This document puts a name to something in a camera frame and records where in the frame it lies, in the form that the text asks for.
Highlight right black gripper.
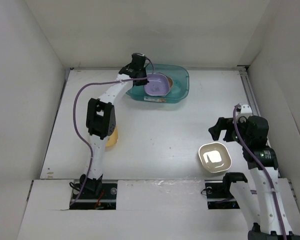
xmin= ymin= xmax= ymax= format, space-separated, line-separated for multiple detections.
xmin=208 ymin=115 xmax=251 ymax=147

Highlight dark purple plate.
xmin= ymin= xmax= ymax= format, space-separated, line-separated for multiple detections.
xmin=144 ymin=73 xmax=171 ymax=97

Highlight brown plate with panda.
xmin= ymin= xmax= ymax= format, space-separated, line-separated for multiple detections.
xmin=165 ymin=76 xmax=174 ymax=92

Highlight yellow plate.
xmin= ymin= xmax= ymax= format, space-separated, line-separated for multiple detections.
xmin=106 ymin=126 xmax=119 ymax=148

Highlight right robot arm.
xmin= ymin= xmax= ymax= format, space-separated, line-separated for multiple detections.
xmin=208 ymin=115 xmax=300 ymax=240

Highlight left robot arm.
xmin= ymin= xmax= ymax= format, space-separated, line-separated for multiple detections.
xmin=79 ymin=53 xmax=150 ymax=199

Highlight teal plastic bin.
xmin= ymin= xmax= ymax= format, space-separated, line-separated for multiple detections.
xmin=126 ymin=64 xmax=190 ymax=104

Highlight beige plate front right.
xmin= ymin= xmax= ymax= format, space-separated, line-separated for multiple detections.
xmin=198 ymin=142 xmax=232 ymax=174

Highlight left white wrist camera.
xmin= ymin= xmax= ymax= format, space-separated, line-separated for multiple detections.
xmin=132 ymin=52 xmax=146 ymax=58

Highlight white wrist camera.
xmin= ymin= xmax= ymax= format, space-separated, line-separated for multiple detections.
xmin=235 ymin=104 xmax=253 ymax=123
xmin=132 ymin=52 xmax=146 ymax=58

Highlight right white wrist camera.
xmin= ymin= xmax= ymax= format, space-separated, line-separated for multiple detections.
xmin=235 ymin=104 xmax=253 ymax=123

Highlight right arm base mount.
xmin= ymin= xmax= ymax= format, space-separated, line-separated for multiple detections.
xmin=201 ymin=180 xmax=240 ymax=210

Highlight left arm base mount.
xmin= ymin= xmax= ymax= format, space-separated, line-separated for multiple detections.
xmin=69 ymin=182 xmax=118 ymax=211

